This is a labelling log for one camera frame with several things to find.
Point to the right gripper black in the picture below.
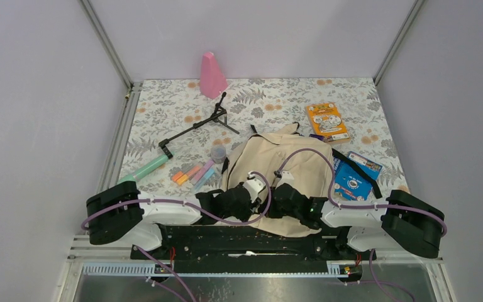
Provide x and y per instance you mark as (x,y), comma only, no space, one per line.
(273,212)

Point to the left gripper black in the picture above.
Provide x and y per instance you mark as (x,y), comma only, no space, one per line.
(249,207)

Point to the cream canvas backpack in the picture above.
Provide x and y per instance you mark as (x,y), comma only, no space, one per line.
(304,163)

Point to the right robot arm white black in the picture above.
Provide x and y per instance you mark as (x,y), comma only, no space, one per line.
(401,221)

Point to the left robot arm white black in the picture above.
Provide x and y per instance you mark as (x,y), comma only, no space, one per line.
(122,213)

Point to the blue highlighter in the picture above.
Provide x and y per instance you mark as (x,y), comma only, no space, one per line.
(203,180)

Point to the pink highlighter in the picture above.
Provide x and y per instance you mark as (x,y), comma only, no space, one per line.
(202,172)

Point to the clear jar of clips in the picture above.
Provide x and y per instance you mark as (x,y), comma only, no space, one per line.
(218,153)

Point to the blue round-logo book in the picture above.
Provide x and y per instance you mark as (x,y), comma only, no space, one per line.
(356,176)

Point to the purple small block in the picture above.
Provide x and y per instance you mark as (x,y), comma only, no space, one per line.
(316,137)

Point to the black folding tripod stand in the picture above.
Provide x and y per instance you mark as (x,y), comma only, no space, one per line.
(219,115)

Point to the orange children's book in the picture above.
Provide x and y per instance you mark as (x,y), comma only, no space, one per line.
(327,123)

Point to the mint green tube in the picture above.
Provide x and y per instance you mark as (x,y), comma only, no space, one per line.
(145,170)

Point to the pink cone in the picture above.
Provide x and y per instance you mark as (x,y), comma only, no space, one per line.
(212,81)

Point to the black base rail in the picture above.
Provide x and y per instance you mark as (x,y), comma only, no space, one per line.
(245,250)

